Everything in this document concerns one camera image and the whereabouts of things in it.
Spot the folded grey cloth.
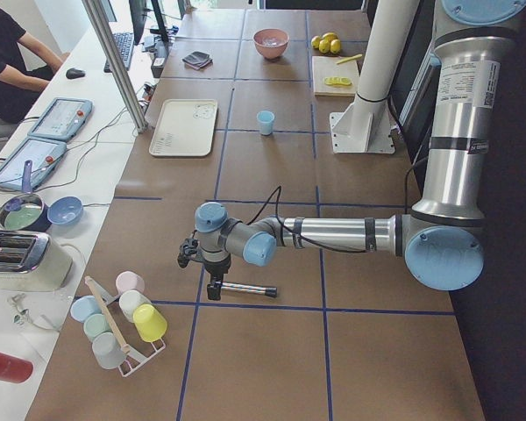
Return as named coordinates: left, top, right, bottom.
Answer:
left=182, top=51, right=213, bottom=70

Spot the green cup in rack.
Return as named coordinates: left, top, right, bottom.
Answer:
left=83, top=313, right=111, bottom=342

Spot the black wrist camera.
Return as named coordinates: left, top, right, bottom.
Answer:
left=177, top=237, right=203, bottom=268

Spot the red bottle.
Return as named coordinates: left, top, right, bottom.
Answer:
left=0, top=353, right=33, bottom=383

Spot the white wire rack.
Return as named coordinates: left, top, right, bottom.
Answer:
left=104, top=300, right=166, bottom=377

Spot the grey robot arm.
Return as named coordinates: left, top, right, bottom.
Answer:
left=178, top=1, right=526, bottom=300

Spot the black computer mouse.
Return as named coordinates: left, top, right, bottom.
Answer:
left=65, top=68, right=86, bottom=80

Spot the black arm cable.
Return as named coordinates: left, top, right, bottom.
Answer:
left=245, top=185, right=429, bottom=254

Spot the yellow cup in rack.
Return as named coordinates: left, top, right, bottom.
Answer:
left=132, top=303, right=167, bottom=343

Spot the aluminium frame post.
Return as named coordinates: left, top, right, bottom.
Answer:
left=82, top=0, right=148, bottom=133

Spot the cream toaster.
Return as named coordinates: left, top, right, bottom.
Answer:
left=0, top=230, right=72, bottom=292

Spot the pink object in rack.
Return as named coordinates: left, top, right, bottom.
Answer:
left=115, top=271, right=146, bottom=296

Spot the seated person black shirt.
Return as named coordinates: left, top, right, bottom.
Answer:
left=0, top=8, right=68, bottom=124

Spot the yellow-green plastic knife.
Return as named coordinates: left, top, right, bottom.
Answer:
left=335, top=54, right=363, bottom=65

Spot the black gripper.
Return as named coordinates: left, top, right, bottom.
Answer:
left=203, top=257, right=231, bottom=301

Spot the light blue plastic cup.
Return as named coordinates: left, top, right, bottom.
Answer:
left=256, top=110, right=275, bottom=136

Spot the pile of clear ice cubes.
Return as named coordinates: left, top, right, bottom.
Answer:
left=260, top=37, right=284, bottom=47

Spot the cream bear serving tray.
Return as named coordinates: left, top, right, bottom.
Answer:
left=149, top=99, right=218, bottom=157

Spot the black keyboard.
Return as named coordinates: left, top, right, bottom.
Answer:
left=112, top=32, right=134, bottom=70

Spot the teach pendant tablet near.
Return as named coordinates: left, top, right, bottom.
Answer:
left=0, top=137, right=68, bottom=193

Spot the wooden rack handle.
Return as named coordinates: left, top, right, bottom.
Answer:
left=84, top=275, right=131, bottom=354

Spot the whole yellow lemon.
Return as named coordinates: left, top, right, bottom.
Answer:
left=311, top=36, right=322, bottom=49
left=322, top=32, right=338, bottom=41
left=318, top=39, right=331, bottom=54
left=330, top=39, right=342, bottom=54

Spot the pink bowl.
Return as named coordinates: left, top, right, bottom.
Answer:
left=253, top=28, right=289, bottom=60

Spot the blue bowl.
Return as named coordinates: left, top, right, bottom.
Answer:
left=47, top=196, right=83, bottom=225

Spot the teach pendant tablet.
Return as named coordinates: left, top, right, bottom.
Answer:
left=0, top=137, right=68, bottom=193
left=28, top=97, right=93, bottom=142

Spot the teach pendant tablet far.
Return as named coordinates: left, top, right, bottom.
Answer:
left=28, top=97, right=93, bottom=142

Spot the saucepan with blue handle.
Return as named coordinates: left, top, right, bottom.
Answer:
left=0, top=160, right=52, bottom=232

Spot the steel muddler black tip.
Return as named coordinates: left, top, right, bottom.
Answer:
left=218, top=282, right=278, bottom=299

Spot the blue cup in rack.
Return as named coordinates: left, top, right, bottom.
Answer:
left=70, top=295, right=102, bottom=324

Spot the grey cup in rack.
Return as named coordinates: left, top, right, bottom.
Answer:
left=92, top=332, right=126, bottom=369

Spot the cream cup in rack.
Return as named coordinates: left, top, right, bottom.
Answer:
left=118, top=289, right=152, bottom=324

